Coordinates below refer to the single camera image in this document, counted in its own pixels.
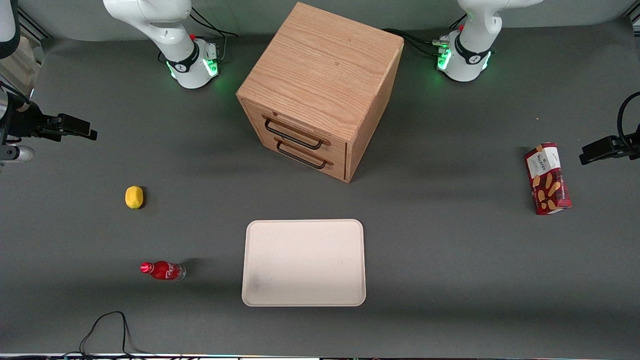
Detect wrist camera with grey mount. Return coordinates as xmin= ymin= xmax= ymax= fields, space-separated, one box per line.
xmin=0 ymin=144 xmax=36 ymax=164

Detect wooden drawer front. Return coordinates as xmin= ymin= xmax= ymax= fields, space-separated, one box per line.
xmin=247 ymin=102 xmax=348 ymax=163
xmin=252 ymin=126 xmax=347 ymax=182

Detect thin black table cable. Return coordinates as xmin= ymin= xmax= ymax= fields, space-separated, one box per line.
xmin=60 ymin=311 xmax=166 ymax=360

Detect black arm base cables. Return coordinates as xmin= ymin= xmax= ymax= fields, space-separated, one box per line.
xmin=189 ymin=6 xmax=240 ymax=63
xmin=382 ymin=27 xmax=451 ymax=58

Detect black aluminium frame rail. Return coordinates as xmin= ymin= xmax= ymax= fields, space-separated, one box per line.
xmin=17 ymin=7 xmax=51 ymax=40

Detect black cable loop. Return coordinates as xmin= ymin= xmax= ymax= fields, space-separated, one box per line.
xmin=617 ymin=91 xmax=640 ymax=147

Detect wooden drawer cabinet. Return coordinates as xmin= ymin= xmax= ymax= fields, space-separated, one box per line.
xmin=236 ymin=1 xmax=405 ymax=184

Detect red coke bottle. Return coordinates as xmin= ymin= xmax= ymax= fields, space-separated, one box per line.
xmin=139 ymin=260 xmax=187 ymax=281

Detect black right arm base cables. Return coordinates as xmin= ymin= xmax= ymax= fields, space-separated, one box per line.
xmin=189 ymin=6 xmax=240 ymax=63

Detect black metal drawer handle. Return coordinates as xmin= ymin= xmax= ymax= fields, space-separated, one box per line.
xmin=263 ymin=117 xmax=325 ymax=151
xmin=275 ymin=139 xmax=330 ymax=170

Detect beige plastic tray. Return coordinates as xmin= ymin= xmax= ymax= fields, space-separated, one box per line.
xmin=241 ymin=219 xmax=367 ymax=307

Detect black left arm base cables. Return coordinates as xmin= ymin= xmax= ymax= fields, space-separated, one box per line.
xmin=382 ymin=27 xmax=451 ymax=58

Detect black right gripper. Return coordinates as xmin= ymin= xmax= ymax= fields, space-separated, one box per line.
xmin=0 ymin=99 xmax=99 ymax=147

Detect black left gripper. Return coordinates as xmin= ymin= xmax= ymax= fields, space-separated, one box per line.
xmin=579 ymin=135 xmax=640 ymax=166

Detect yellow lemon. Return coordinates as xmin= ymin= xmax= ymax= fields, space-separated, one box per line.
xmin=124 ymin=185 xmax=145 ymax=210

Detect red cookie box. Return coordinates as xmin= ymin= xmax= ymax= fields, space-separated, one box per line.
xmin=523 ymin=142 xmax=573 ymax=216

